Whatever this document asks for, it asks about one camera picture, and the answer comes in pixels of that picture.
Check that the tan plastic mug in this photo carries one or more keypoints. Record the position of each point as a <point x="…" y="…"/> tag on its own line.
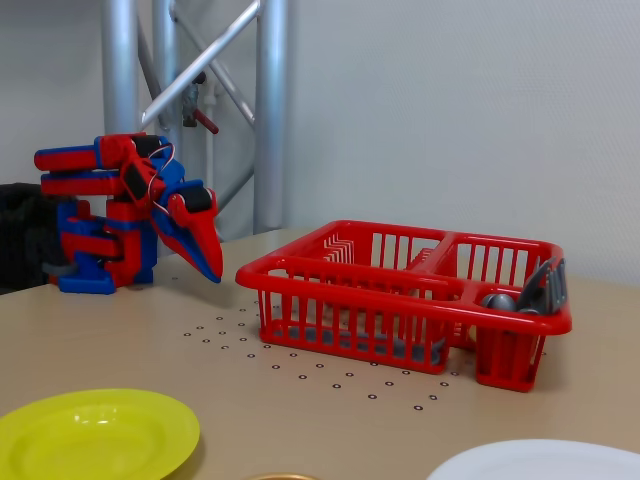
<point x="282" y="477"/>

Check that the red plastic dish rack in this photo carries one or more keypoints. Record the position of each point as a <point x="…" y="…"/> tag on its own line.
<point x="360" y="285"/>

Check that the yellow-green plastic plate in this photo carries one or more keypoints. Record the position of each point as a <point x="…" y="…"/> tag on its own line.
<point x="95" y="435"/>

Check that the blue gripper black motor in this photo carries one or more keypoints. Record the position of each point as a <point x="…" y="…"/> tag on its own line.
<point x="191" y="216"/>

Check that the black fabric bag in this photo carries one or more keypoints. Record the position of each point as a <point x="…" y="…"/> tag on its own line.
<point x="25" y="235"/>

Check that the light grey plastic fork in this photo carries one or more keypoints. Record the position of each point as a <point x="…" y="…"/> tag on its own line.
<point x="535" y="287"/>

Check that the aluminium truss frame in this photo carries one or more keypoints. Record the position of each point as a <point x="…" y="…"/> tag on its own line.
<point x="270" y="115"/>

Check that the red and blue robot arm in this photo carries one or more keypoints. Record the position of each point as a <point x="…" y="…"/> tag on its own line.
<point x="90" y="240"/>

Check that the white pot lid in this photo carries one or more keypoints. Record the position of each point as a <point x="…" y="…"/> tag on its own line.
<point x="545" y="462"/>

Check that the small grey plastic spoon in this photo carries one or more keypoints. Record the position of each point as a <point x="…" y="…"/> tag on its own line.
<point x="491" y="301"/>
<point x="507" y="302"/>

